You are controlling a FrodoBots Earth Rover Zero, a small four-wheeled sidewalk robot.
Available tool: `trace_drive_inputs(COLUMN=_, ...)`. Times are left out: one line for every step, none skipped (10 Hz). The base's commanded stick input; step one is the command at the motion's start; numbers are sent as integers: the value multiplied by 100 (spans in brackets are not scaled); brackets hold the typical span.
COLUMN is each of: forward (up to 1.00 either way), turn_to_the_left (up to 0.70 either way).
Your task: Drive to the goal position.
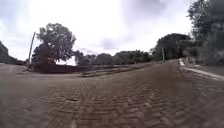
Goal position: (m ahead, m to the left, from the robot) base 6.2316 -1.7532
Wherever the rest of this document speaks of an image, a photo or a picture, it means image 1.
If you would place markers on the low concrete steps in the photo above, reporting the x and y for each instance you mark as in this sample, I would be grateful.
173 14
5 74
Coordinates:
110 70

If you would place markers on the row of trees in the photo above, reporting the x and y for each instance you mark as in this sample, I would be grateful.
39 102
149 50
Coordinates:
126 57

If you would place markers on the reddish-brown brick road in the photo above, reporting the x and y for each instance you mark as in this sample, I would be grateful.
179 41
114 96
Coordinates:
133 100

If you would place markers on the thin pale pole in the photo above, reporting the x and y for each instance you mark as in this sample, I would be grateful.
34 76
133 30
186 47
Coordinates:
163 54

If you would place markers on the large dark tree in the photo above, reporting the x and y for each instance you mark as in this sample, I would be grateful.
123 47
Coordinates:
55 43

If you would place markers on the broad dome-shaped tree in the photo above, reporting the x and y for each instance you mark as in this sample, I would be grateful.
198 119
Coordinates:
171 46

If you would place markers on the leaning wooden pole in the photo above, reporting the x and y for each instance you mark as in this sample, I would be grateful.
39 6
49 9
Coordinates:
31 46

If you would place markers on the pale concrete kerb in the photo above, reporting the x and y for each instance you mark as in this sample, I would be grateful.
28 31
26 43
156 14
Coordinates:
200 71

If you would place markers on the dense group of trees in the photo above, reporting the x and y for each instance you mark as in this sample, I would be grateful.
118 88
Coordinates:
208 30

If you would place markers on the dark trees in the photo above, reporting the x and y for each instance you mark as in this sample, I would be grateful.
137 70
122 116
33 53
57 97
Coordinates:
6 56

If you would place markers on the dark low wall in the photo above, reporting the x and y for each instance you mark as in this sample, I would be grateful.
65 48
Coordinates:
53 68

